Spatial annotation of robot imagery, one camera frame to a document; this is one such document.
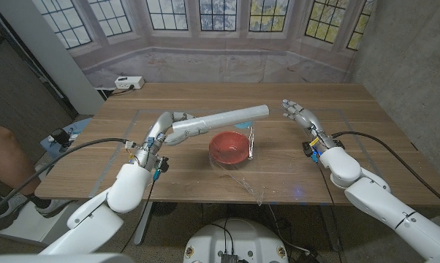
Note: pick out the white power strip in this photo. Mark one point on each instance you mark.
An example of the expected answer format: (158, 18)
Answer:
(128, 82)

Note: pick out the printed window backdrop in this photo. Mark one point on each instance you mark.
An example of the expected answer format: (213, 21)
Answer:
(220, 62)

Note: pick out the grey white sneaker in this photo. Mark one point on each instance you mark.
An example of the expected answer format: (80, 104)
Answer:
(2, 212)
(55, 208)

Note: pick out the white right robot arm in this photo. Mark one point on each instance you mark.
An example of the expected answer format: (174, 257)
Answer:
(370, 193)

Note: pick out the clear cling film sheet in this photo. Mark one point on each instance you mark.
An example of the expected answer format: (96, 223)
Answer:
(251, 146)

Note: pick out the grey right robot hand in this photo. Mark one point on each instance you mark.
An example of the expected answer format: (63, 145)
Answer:
(307, 120)

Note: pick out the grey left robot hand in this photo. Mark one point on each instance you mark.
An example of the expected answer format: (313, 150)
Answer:
(159, 126)

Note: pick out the white floor platform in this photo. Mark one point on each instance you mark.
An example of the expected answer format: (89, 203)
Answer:
(30, 230)

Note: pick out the black round ribbed object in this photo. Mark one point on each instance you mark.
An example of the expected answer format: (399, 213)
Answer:
(165, 208)

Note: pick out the blue floor mat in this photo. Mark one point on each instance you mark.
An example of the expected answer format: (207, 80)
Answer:
(79, 126)

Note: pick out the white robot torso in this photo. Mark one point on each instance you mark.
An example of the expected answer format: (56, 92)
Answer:
(238, 237)

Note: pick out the cling film roll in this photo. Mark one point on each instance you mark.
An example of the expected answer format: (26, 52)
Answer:
(227, 117)

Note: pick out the white partition panel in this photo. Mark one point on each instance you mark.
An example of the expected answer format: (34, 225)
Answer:
(52, 55)

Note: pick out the red bowl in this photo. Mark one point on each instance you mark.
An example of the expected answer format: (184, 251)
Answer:
(227, 148)

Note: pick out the black cylindrical device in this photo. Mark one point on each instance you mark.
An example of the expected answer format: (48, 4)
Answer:
(60, 136)

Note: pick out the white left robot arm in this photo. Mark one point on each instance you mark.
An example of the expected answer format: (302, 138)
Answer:
(125, 186)

